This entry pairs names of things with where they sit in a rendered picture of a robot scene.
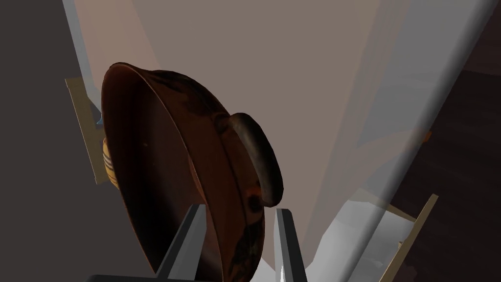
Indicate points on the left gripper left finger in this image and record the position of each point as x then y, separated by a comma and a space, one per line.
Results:
188, 246

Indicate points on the yellow striped round object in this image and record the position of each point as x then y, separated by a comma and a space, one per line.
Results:
108, 164

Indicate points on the brown bowl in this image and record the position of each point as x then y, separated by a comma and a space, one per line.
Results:
176, 164

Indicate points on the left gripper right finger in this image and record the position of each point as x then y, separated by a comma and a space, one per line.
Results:
289, 250

